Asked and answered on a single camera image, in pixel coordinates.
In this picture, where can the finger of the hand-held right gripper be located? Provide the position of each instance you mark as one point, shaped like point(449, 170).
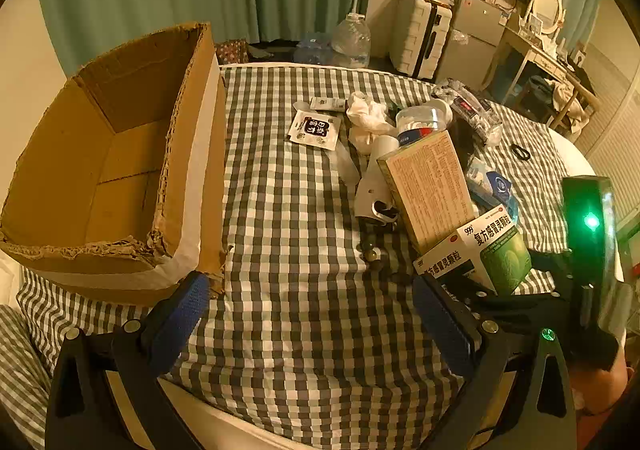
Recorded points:
point(547, 264)
point(505, 300)

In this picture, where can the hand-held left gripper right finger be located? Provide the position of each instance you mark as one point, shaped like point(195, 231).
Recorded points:
point(442, 325)

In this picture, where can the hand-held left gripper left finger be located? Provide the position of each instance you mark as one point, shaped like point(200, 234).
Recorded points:
point(182, 315)

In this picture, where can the green and white medicine box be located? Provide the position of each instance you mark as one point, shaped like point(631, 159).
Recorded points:
point(500, 255)

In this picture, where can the brown cardboard box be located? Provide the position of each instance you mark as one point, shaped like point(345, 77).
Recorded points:
point(125, 105)

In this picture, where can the person's right forearm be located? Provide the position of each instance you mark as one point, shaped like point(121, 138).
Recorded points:
point(600, 390)

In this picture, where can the blue packet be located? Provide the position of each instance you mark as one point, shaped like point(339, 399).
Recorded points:
point(497, 187)

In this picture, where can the tan medicine box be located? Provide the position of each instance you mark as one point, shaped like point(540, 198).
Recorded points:
point(430, 190)

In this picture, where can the beige clothing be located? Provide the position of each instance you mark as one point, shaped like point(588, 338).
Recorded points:
point(567, 100)

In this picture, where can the checkered bed sheet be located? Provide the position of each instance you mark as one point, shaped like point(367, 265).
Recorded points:
point(300, 230)

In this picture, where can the black flat object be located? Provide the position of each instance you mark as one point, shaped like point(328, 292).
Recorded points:
point(461, 143)

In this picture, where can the cream wooden chair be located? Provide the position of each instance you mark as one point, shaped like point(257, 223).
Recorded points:
point(537, 95)

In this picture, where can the white plastic object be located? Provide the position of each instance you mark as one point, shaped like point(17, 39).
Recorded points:
point(370, 185)

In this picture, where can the clear plastic package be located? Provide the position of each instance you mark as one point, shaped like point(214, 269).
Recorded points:
point(472, 108)

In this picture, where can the cream dressing table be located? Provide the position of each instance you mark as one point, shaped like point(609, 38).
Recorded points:
point(540, 58)

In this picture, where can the clear cotton swab jar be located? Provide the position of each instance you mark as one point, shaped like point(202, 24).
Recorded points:
point(422, 120)

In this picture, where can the clear plastic wrapper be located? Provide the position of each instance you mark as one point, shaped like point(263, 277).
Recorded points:
point(345, 160)

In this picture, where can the crumpled white tissue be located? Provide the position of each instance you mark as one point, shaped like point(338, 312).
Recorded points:
point(367, 118)

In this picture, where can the black and white sachet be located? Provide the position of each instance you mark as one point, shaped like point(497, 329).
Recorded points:
point(315, 129)

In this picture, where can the grey mini fridge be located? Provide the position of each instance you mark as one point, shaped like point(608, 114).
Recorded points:
point(475, 40)

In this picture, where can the oval white vanity mirror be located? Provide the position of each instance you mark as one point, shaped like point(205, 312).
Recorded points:
point(546, 5)

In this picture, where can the white tube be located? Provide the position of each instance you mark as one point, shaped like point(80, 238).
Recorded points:
point(327, 104)

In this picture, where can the white ribbed suitcase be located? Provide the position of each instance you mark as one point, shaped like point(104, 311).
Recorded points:
point(417, 35)

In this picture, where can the patterned brown bag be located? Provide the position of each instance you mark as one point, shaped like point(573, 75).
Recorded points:
point(232, 52)

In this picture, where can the black bag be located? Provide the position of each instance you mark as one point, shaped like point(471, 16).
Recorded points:
point(270, 50)

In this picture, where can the large clear water jug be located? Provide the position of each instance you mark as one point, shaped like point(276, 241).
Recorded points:
point(351, 43)

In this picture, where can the blue wrapped bottle pack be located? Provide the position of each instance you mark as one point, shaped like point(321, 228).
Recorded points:
point(312, 49)

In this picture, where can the small picture frame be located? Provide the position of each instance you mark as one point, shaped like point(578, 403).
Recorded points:
point(537, 23)

